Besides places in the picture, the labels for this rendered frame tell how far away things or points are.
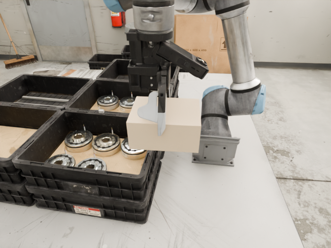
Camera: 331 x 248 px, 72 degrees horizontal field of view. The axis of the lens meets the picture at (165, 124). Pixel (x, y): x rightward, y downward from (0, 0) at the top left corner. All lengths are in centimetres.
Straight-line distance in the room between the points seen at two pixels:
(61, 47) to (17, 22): 74
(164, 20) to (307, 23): 385
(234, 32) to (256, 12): 307
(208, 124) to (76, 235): 61
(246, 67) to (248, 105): 14
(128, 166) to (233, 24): 60
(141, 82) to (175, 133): 13
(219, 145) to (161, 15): 63
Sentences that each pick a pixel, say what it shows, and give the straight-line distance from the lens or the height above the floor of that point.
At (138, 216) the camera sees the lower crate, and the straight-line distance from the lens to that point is 80.
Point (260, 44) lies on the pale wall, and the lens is 408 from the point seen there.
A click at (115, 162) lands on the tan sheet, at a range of 83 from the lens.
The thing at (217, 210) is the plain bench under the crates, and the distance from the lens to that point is 87.
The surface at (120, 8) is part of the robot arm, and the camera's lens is 60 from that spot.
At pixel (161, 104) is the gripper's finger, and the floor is 117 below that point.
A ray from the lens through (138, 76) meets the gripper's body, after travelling 47.
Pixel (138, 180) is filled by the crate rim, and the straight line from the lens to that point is 64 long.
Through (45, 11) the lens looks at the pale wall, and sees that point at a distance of 438.
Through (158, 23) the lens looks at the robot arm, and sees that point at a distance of 43.
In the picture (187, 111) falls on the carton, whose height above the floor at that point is 112.
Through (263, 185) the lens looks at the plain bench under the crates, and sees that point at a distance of 99.
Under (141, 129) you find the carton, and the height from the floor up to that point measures 110.
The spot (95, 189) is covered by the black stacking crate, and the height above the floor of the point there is 85.
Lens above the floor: 140
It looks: 35 degrees down
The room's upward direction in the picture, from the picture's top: straight up
